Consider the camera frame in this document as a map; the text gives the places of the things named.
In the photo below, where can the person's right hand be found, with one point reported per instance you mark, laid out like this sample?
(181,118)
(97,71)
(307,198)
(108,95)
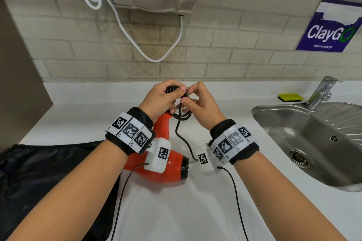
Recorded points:
(205,108)

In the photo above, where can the person's left hand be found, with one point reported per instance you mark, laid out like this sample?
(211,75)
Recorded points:
(158,99)

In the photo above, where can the orange hair dryer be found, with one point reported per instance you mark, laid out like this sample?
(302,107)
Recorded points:
(169,173)

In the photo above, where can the black drawstring bag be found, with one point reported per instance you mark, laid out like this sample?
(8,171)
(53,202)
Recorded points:
(36,176)

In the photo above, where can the person's left forearm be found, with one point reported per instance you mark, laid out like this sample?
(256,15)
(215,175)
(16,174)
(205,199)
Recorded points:
(65,198)

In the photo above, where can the person's right forearm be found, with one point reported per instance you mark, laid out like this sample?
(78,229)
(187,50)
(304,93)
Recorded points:
(282,204)

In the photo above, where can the left wristband with square markers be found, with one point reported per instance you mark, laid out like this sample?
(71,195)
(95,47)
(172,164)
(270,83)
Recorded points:
(130,130)

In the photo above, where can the wristband with square markers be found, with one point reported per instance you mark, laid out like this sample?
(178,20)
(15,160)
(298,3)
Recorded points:
(130,130)
(233,142)

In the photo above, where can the right wristband with square markers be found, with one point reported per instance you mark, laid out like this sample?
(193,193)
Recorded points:
(233,142)

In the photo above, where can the yellow sponge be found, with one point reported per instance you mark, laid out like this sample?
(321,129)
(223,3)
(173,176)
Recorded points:
(290,97)

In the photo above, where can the stainless steel sink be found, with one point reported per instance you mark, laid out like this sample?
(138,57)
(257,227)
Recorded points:
(305,136)

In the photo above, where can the chrome faucet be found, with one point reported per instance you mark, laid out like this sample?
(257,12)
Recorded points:
(322,92)

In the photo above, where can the brown side panel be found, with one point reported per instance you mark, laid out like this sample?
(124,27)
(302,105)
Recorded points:
(17,79)

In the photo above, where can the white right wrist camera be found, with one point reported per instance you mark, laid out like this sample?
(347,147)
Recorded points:
(205,160)

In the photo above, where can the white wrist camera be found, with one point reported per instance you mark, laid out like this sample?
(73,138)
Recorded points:
(205,160)
(159,154)

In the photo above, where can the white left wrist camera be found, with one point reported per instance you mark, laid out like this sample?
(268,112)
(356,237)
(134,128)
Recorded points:
(159,154)

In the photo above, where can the purple wall poster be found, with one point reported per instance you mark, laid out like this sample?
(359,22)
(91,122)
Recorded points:
(325,34)

